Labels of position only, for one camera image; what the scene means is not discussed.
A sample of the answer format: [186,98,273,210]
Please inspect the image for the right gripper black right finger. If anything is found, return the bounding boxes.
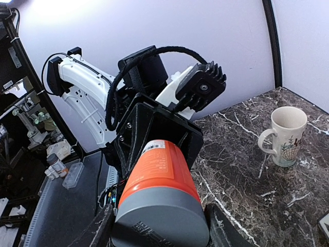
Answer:
[204,203,252,247]

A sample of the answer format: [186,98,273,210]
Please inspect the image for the clear plastic case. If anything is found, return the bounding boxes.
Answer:
[62,161,84,189]

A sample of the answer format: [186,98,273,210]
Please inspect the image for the floral square coaster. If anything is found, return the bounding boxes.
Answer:
[318,211,329,238]

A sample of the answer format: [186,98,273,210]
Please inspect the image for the black left frame post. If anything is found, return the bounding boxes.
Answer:
[262,0,283,88]

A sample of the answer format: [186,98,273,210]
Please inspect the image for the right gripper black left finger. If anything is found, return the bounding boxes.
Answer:
[69,204,115,247]

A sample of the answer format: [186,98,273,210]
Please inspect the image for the cream ceramic mug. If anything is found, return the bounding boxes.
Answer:
[258,106,308,168]

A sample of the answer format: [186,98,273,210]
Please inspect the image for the red pill bottle grey lid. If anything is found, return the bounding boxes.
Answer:
[111,139,209,246]

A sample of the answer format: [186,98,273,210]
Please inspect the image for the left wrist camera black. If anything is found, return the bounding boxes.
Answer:
[155,61,227,120]

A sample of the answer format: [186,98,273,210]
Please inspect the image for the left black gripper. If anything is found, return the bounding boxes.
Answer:
[114,93,204,179]

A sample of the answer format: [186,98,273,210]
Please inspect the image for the white bottles on shelf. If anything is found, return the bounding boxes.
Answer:
[45,153,68,181]

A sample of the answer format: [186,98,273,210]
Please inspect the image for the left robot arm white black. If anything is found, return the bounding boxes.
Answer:
[42,46,203,178]

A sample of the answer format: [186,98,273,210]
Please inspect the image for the white slotted cable duct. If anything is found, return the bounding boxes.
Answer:
[23,164,117,246]

